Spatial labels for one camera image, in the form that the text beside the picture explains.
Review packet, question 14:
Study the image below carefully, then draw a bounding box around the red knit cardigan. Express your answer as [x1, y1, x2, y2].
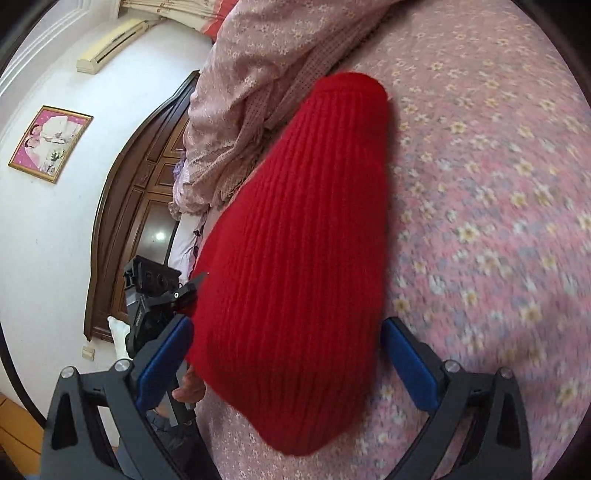
[187, 73, 390, 456]

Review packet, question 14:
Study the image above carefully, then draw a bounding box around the person's left hand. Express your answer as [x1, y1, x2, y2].
[171, 366, 206, 404]

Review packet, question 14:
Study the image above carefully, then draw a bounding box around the white pillow purple trim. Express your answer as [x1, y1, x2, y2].
[167, 214, 204, 284]

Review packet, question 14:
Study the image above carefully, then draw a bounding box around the dark wooden headboard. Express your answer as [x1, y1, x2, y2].
[84, 70, 199, 341]

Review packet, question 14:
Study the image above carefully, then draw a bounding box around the framed pink picture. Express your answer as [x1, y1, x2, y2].
[8, 105, 93, 184]

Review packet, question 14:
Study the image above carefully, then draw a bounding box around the pink floral duvet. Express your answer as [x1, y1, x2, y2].
[169, 1, 393, 218]

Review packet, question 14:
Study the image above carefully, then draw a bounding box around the cream and red curtain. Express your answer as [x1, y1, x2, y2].
[120, 0, 238, 41]

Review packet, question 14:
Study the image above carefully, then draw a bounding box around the wall air conditioner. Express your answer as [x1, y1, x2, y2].
[76, 18, 161, 75]

